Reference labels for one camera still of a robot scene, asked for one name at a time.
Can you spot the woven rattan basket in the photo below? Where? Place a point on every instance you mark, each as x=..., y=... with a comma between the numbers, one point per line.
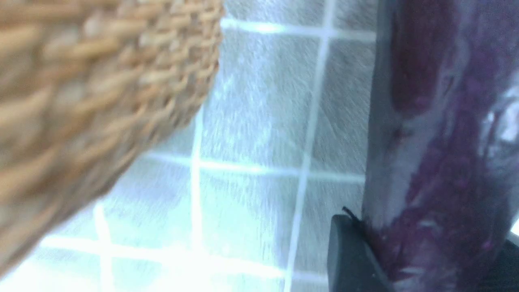
x=86, y=86

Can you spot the dark purple eggplant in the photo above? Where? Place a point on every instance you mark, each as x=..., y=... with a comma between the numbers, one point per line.
x=441, y=189

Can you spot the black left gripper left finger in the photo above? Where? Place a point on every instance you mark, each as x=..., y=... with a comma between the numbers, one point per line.
x=351, y=264

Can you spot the grey checked tablecloth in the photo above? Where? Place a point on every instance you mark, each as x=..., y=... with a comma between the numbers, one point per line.
x=241, y=199

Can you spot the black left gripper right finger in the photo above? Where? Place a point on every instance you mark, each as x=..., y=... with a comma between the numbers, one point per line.
x=504, y=274

